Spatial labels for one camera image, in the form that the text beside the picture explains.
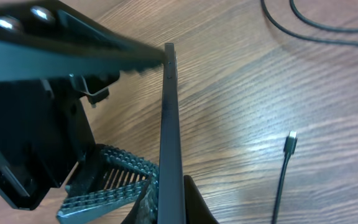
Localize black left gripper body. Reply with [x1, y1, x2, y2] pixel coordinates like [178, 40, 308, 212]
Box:
[0, 73, 119, 210]

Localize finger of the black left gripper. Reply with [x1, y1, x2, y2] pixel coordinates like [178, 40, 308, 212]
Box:
[57, 144, 159, 223]
[0, 1, 165, 82]

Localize blue Samsung Galaxy smartphone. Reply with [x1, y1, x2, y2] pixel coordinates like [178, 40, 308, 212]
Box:
[157, 43, 186, 224]

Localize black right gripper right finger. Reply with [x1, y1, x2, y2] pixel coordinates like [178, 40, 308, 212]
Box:
[183, 175, 219, 224]

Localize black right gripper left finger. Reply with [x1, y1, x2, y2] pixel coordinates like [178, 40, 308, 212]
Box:
[122, 177, 158, 224]

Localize black USB charging cable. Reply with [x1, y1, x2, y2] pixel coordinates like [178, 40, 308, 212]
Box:
[259, 0, 358, 224]

